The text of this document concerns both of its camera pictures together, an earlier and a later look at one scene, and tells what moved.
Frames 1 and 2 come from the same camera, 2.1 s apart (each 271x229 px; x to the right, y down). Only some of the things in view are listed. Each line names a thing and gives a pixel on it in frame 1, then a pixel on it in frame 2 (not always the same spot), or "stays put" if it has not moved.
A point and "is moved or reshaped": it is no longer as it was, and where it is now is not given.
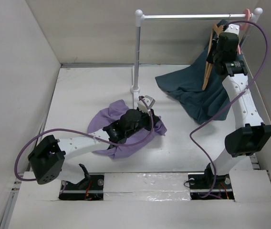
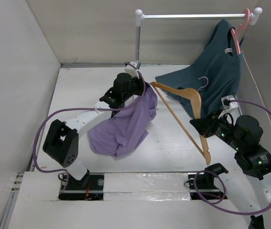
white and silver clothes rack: (140, 17) stays put
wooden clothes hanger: (208, 66) → (196, 98)
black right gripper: (211, 60) → (205, 125)
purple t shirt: (104, 116) is moved or reshaped
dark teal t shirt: (185, 85) stays put
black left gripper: (148, 118) → (139, 84)
